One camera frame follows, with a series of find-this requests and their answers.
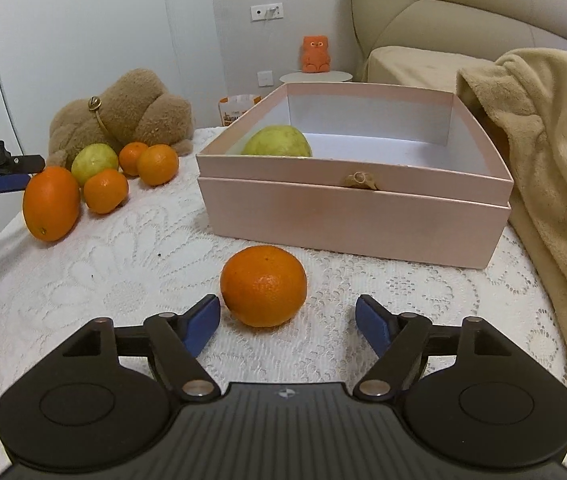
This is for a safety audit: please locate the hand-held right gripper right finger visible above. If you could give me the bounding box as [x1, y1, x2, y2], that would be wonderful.
[352, 294, 514, 402]

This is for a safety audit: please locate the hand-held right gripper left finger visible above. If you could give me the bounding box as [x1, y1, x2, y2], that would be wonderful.
[62, 294, 222, 402]

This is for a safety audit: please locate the large orange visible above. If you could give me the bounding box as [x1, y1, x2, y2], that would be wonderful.
[22, 166, 81, 242]

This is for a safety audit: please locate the small green guava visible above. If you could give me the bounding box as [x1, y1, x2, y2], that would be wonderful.
[71, 143, 120, 187]

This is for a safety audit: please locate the small mandarin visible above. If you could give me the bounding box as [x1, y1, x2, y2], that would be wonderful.
[83, 168, 129, 215]
[118, 142, 150, 177]
[220, 245, 308, 328]
[136, 144, 180, 187]

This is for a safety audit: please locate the pink cardboard box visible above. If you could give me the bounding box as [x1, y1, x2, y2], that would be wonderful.
[196, 82, 514, 206]

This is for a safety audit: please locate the large green guava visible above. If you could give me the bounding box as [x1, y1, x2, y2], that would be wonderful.
[242, 125, 313, 158]

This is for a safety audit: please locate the white lace tablecloth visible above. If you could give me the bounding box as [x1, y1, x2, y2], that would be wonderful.
[0, 127, 567, 466]

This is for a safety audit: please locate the brown plush toy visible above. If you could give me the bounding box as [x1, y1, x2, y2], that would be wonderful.
[48, 68, 195, 168]

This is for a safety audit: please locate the white and orange paper bag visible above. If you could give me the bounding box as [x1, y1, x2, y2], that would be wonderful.
[218, 94, 264, 128]

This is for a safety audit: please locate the beige fleece blanket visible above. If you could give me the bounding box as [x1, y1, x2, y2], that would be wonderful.
[456, 47, 567, 480]

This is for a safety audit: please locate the white round side table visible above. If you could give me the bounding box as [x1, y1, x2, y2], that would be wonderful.
[279, 70, 353, 84]

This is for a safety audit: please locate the orange owl figurine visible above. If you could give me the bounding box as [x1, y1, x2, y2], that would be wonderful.
[302, 35, 333, 73]

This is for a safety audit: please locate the beige sofa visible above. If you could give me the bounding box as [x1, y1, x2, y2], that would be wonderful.
[351, 0, 567, 81]

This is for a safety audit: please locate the gold bell on cord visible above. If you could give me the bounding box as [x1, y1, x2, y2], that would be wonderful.
[87, 96, 114, 136]

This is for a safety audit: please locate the white wall socket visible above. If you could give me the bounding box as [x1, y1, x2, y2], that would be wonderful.
[250, 4, 285, 22]

